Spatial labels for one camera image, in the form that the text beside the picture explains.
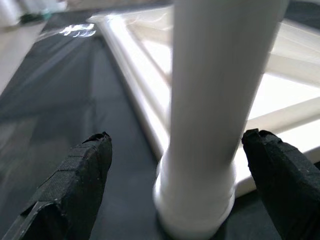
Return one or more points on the clear plastic film piece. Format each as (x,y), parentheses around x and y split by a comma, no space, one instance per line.
(78,30)

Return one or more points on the white plastic children table top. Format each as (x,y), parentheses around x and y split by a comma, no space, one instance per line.
(287,100)

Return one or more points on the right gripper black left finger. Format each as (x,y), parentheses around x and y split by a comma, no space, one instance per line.
(70,190)

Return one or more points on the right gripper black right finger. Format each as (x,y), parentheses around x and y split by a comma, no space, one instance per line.
(287,190)

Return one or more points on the black tablecloth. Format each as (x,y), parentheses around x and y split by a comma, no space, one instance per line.
(62,87)

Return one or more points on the small teal cleaning brush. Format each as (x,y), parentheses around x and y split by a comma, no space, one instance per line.
(47,14)

